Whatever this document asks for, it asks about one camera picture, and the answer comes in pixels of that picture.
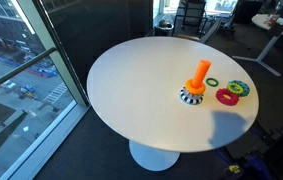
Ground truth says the yellow green toy ring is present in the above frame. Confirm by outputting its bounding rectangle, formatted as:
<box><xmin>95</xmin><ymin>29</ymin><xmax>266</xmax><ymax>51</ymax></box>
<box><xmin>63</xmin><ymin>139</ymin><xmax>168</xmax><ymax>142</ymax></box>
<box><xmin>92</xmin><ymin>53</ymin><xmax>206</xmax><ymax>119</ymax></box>
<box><xmin>226</xmin><ymin>82</ymin><xmax>245</xmax><ymax>96</ymax></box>

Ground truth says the orange plastic stacking pole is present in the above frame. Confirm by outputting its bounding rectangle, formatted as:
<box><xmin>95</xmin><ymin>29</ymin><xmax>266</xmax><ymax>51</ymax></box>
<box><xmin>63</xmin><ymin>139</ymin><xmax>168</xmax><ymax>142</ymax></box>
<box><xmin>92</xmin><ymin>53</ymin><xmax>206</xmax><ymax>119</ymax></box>
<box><xmin>190</xmin><ymin>59</ymin><xmax>212</xmax><ymax>89</ymax></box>

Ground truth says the small black round bin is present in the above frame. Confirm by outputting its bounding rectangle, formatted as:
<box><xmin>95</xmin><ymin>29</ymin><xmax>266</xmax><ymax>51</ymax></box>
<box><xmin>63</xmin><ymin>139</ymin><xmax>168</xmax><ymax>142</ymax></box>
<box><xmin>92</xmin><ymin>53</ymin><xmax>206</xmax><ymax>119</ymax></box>
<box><xmin>154</xmin><ymin>19</ymin><xmax>175</xmax><ymax>37</ymax></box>

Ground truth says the grey chair with yellow seat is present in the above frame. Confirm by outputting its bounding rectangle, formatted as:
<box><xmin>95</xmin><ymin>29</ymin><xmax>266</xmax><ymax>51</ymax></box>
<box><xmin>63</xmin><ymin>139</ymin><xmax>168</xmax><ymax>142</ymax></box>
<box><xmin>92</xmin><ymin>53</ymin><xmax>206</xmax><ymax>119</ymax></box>
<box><xmin>177</xmin><ymin>18</ymin><xmax>223</xmax><ymax>44</ymax></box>

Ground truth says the black rolling cart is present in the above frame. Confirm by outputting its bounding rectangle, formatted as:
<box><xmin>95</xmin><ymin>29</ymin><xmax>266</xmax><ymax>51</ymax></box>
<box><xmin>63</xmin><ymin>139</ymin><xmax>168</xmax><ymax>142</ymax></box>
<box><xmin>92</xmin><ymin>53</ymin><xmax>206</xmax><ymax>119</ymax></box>
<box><xmin>172</xmin><ymin>0</ymin><xmax>209</xmax><ymax>38</ymax></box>

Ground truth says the yellow black tag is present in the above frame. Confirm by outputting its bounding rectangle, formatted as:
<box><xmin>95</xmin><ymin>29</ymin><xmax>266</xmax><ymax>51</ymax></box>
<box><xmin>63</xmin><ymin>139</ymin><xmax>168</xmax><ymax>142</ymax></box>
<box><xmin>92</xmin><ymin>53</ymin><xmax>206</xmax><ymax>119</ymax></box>
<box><xmin>229</xmin><ymin>164</ymin><xmax>243</xmax><ymax>175</ymax></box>

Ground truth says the grey window handrail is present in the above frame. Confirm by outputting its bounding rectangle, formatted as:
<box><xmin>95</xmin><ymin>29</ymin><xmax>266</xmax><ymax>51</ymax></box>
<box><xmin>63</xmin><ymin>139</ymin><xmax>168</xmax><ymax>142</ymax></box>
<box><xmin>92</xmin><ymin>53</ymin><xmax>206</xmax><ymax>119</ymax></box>
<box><xmin>0</xmin><ymin>47</ymin><xmax>58</xmax><ymax>96</ymax></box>

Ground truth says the blue clamp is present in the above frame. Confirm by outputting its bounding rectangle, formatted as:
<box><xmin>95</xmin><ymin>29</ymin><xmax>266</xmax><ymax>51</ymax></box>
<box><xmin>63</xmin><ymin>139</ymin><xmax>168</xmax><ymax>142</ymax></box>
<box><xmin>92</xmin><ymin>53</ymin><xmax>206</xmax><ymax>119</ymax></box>
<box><xmin>245</xmin><ymin>155</ymin><xmax>277</xmax><ymax>180</ymax></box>

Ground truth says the black robot stand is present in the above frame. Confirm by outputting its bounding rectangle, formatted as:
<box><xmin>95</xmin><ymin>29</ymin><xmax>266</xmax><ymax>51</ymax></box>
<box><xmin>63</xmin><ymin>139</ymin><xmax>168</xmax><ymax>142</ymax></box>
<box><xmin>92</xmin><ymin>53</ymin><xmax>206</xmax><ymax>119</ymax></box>
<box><xmin>214</xmin><ymin>123</ymin><xmax>283</xmax><ymax>180</ymax></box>

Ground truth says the black white striped base ring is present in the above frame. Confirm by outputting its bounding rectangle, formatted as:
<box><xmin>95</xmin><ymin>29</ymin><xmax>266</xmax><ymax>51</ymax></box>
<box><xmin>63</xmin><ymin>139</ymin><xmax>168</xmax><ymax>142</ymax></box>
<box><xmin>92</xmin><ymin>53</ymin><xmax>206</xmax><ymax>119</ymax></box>
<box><xmin>179</xmin><ymin>86</ymin><xmax>204</xmax><ymax>106</ymax></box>

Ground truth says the orange bumpy toy ring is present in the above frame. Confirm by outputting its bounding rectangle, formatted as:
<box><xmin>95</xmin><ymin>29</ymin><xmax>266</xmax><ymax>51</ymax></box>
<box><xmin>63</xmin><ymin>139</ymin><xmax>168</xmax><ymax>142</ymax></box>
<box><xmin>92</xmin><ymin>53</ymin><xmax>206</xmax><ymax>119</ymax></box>
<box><xmin>184</xmin><ymin>78</ymin><xmax>207</xmax><ymax>96</ymax></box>

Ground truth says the thin green toy ring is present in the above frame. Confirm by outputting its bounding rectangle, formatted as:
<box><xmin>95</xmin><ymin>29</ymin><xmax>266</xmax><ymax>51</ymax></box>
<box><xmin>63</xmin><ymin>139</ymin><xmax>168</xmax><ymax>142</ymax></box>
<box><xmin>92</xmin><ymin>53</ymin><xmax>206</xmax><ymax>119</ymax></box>
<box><xmin>205</xmin><ymin>77</ymin><xmax>220</xmax><ymax>88</ymax></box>

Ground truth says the white table pedestal base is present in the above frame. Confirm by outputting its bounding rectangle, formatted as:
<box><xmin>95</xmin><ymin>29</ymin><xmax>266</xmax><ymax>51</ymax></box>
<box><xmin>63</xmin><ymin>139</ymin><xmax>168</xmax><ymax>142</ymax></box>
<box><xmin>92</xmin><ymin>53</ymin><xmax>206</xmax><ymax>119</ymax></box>
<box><xmin>128</xmin><ymin>139</ymin><xmax>181</xmax><ymax>172</ymax></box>

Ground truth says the red toy ring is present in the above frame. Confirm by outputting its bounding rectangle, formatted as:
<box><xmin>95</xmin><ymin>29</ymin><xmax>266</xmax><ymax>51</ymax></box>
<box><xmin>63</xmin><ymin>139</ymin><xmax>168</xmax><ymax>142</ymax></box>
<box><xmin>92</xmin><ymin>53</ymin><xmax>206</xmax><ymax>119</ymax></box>
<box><xmin>215</xmin><ymin>87</ymin><xmax>240</xmax><ymax>107</ymax></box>

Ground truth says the grey window frame post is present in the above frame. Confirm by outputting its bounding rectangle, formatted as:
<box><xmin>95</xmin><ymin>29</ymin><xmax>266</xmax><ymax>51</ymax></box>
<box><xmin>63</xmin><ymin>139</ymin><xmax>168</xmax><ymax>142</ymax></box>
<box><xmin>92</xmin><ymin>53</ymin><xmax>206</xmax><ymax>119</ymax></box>
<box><xmin>15</xmin><ymin>0</ymin><xmax>90</xmax><ymax>106</ymax></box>

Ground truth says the teal dotted toy ring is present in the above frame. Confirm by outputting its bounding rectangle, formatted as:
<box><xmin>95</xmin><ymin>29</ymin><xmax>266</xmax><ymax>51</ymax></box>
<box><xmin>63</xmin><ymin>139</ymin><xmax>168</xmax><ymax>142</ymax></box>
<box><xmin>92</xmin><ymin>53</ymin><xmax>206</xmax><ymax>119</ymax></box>
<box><xmin>228</xmin><ymin>79</ymin><xmax>251</xmax><ymax>98</ymax></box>

